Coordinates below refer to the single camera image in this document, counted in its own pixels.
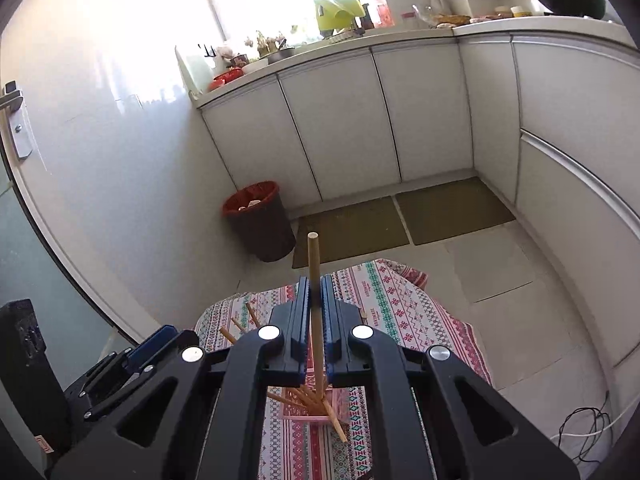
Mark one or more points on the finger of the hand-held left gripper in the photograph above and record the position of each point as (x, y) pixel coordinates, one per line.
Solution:
(110, 385)
(150, 344)

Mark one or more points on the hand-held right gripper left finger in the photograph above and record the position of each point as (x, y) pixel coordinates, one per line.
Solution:
(302, 320)

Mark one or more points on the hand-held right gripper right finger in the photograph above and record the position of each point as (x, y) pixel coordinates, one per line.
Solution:
(330, 330)

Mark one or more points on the pink utensil basket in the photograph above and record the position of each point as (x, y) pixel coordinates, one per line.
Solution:
(300, 416)

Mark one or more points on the patterned red green tablecloth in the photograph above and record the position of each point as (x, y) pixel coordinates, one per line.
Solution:
(400, 310)

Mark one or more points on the brown trash bin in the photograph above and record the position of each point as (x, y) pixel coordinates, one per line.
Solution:
(272, 235)

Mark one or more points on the olive floor mat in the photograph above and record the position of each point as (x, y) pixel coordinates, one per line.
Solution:
(350, 230)
(455, 210)

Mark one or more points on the frosted glass door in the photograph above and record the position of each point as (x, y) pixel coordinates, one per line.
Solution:
(40, 260)

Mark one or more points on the red bin liner bag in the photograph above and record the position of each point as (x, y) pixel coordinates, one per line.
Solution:
(232, 209)

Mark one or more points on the white three-door kitchen cabinet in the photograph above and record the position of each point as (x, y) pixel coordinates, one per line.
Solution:
(350, 120)

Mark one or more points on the red plastic basket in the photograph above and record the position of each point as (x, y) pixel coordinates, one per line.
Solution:
(227, 80)

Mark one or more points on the metal basin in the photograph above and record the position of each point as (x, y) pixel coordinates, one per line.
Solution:
(281, 55)

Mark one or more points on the pale cutting board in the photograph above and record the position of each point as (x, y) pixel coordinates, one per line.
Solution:
(192, 72)

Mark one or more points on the white kitchen drawer cabinet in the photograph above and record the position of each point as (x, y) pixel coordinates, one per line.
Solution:
(565, 185)

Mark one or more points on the small dried plants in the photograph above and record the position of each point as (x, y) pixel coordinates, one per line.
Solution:
(265, 42)

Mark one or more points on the black hook rack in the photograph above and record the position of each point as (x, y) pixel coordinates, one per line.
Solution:
(206, 51)

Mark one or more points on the white kitchen countertop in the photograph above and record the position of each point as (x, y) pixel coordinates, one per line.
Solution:
(400, 35)

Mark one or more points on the dark bottle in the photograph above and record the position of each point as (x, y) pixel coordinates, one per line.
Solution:
(366, 17)

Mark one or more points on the yellow-green plastic container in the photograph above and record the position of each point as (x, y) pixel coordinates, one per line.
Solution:
(337, 12)

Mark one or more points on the red label bottle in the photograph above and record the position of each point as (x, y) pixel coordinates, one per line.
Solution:
(384, 14)

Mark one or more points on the plate of food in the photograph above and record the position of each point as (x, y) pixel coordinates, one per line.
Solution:
(450, 20)

